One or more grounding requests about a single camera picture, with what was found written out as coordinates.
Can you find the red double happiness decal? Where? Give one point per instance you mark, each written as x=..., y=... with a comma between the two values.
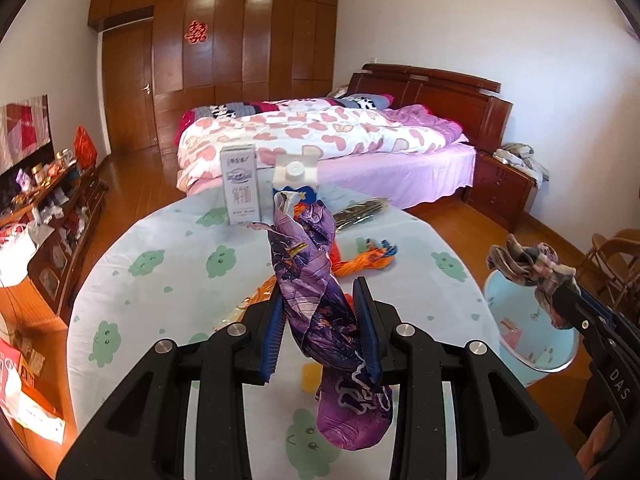
x=197, y=33

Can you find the white tall milk carton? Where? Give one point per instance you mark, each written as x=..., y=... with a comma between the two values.
x=240, y=183

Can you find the brown wooden wardrobe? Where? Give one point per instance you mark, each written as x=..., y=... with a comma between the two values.
x=257, y=50

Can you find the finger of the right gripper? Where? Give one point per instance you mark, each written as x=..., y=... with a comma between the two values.
x=575, y=304

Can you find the light blue trash bin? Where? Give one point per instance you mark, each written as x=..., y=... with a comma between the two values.
x=530, y=346

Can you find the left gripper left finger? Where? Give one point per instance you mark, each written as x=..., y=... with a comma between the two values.
x=139, y=431

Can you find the cluttered wooden tv cabinet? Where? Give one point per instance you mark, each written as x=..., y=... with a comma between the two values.
x=43, y=246

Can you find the dark snack packet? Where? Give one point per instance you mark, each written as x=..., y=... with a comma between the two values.
x=358, y=212

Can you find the orange foil snack packet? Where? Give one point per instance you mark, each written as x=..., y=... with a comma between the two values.
x=262, y=293

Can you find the heart pattern duvet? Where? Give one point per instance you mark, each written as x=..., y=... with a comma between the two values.
x=334, y=132

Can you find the red gift bag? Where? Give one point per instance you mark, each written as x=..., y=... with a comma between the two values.
x=84, y=149

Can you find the brown folding chair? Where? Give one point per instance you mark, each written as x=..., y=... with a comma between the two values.
x=615, y=261

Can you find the grey plaid cloth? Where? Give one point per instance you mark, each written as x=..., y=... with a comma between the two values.
x=534, y=266

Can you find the wooden nightstand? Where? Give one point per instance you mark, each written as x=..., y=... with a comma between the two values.
x=500, y=192

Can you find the yellow sponge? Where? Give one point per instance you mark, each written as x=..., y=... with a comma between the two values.
x=311, y=378

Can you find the purple snack wrapper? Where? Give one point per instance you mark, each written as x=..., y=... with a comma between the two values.
x=354, y=410

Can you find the wooden door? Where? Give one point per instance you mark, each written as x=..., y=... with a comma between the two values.
x=127, y=87

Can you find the wooden bed with headboard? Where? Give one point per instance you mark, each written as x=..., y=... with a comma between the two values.
x=466, y=109

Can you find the television with red cover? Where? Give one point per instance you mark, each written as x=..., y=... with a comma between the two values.
x=25, y=128

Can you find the red white paper bag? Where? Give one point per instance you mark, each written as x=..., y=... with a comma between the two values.
x=22, y=402

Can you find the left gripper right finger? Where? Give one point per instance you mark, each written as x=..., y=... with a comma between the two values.
x=499, y=431

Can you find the orange blue foil wrapper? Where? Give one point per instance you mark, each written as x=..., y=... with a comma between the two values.
x=374, y=257

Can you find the person's right hand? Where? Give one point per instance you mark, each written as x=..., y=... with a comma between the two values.
x=596, y=456

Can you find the green cloud pattern tablecloth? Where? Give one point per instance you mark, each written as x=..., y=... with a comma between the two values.
x=178, y=272

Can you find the blue LOOK milk carton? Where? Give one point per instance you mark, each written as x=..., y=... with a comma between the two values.
x=295, y=182

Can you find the clothes pile on nightstand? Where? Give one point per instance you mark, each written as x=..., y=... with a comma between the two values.
x=520, y=156

